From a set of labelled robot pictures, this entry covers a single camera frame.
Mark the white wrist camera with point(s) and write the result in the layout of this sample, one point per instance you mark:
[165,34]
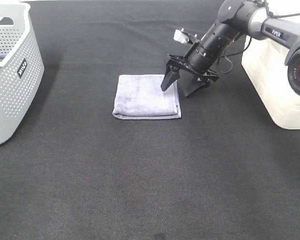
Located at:
[183,37]

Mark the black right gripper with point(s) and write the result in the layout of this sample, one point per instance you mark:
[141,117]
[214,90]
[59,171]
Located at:
[197,62]

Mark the white storage box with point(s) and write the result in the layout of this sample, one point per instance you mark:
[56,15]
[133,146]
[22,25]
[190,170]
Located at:
[263,61]

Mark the lavender grey towel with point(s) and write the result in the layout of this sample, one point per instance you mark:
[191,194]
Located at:
[139,97]

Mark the grey perforated plastic basket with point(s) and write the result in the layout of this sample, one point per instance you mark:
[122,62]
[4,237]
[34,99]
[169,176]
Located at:
[22,69]

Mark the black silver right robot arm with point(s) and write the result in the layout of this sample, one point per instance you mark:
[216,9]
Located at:
[234,19]

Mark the black table cloth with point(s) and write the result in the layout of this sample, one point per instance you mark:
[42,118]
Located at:
[72,171]

